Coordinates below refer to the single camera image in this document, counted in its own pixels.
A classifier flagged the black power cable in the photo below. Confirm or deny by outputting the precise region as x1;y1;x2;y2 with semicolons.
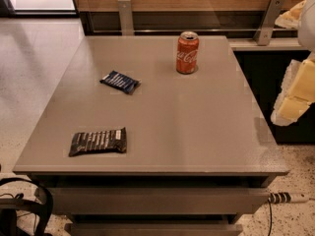
267;201;274;236

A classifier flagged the metal wall bracket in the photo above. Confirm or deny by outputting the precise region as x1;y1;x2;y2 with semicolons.
253;0;285;46
117;0;134;36

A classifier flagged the orange coca-cola can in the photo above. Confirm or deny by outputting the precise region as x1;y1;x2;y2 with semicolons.
176;31;199;74

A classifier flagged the dark blue snack bar wrapper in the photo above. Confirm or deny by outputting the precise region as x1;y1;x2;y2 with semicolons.
99;71;141;94

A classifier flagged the right metal wall bracket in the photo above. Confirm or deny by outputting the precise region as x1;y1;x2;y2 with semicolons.
253;0;285;46

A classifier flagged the white power strip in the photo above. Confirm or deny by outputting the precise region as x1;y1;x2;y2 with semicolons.
269;192;310;204

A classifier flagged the grey drawer cabinet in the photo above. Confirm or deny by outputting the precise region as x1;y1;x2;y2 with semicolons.
14;36;287;236

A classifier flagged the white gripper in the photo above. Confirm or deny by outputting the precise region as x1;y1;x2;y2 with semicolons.
271;0;315;126

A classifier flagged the left metal wall bracket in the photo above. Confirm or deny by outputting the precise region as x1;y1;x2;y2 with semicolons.
117;0;134;36

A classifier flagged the black rxbar chocolate wrapper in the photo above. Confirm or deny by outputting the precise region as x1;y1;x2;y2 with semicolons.
69;128;127;157

